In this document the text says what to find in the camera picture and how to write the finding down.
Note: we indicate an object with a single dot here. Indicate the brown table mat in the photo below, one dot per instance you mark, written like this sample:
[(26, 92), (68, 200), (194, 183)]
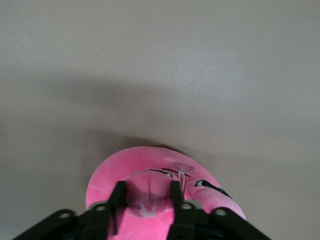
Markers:
[(150, 62)]

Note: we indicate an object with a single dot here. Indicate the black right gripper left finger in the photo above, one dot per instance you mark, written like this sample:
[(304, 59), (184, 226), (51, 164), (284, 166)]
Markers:
[(118, 200)]

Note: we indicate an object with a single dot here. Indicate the pink plush toy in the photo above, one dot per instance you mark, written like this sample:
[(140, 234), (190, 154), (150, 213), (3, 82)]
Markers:
[(120, 165)]

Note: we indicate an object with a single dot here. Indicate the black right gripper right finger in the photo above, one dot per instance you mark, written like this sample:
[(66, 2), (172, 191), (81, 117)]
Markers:
[(177, 200)]

